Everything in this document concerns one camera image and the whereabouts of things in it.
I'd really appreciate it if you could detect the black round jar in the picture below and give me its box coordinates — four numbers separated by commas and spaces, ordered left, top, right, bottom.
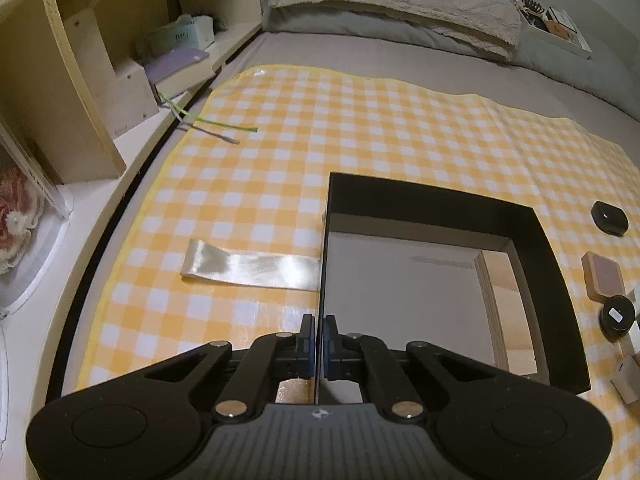
599, 295, 636, 341

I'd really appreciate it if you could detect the black square rounded case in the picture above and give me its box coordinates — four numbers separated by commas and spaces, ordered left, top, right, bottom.
591, 200, 629, 237

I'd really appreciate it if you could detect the purple notebook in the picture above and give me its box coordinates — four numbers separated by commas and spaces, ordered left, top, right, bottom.
143, 47, 214, 104

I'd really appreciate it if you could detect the white small box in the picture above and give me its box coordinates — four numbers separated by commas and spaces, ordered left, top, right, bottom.
611, 356, 640, 404

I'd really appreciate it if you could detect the clear plastic container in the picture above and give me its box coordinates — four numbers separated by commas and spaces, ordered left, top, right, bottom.
1, 124, 73, 318

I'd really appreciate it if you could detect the mint tissue box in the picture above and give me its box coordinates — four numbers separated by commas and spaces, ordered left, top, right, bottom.
146, 14, 215, 56

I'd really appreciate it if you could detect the grey bed sheet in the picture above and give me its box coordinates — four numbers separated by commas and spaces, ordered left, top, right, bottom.
219, 8, 640, 172

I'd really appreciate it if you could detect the pink square compact case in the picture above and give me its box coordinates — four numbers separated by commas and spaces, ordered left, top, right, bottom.
582, 252, 625, 302

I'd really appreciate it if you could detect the white tray with items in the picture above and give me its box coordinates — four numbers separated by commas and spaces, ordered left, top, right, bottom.
512, 0, 592, 58

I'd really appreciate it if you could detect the black storage box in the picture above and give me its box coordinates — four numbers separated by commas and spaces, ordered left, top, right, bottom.
319, 172, 591, 394

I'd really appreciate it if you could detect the green cable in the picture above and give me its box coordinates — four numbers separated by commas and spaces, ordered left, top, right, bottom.
152, 84, 260, 135

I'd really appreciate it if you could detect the grey cable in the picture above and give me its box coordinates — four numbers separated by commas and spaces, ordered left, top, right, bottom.
174, 109, 241, 146

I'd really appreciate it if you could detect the yellow white checkered mat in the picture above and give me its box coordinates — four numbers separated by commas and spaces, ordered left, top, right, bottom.
77, 65, 639, 479

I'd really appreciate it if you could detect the shiny silver ribbon strip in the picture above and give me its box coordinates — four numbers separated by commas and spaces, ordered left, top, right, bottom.
180, 238, 322, 292

